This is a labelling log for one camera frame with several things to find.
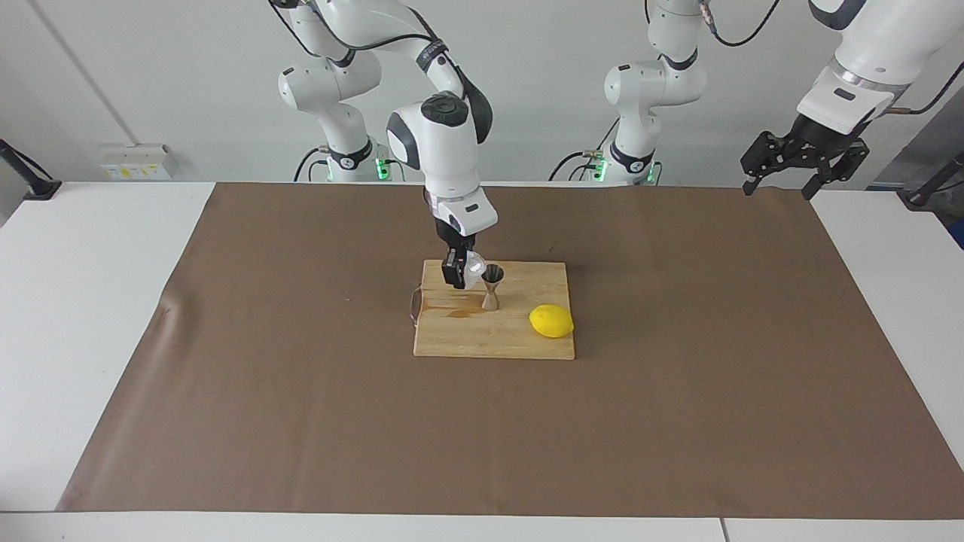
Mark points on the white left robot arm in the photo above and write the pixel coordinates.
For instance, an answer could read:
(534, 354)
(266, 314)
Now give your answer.
(648, 83)

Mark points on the white wall socket box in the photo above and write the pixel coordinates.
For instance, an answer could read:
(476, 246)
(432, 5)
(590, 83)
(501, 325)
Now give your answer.
(139, 162)

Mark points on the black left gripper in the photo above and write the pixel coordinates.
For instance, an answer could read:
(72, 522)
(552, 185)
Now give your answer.
(819, 135)

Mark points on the steel double jigger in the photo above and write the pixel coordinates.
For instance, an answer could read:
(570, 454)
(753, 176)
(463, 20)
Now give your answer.
(491, 297)

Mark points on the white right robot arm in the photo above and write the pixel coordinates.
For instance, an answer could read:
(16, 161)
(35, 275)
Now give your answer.
(444, 150)

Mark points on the wooden cutting board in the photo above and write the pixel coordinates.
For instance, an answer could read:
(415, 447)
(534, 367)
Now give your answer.
(467, 335)

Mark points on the yellow lemon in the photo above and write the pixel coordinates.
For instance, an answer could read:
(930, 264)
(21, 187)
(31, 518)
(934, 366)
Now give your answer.
(551, 321)

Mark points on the brown paper table mat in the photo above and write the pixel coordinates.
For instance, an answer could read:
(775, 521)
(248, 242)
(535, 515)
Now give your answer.
(301, 421)

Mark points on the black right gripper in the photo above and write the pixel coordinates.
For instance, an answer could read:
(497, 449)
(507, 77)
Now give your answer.
(456, 245)

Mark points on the black camera stand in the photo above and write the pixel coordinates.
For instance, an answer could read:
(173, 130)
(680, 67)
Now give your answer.
(30, 181)
(934, 184)

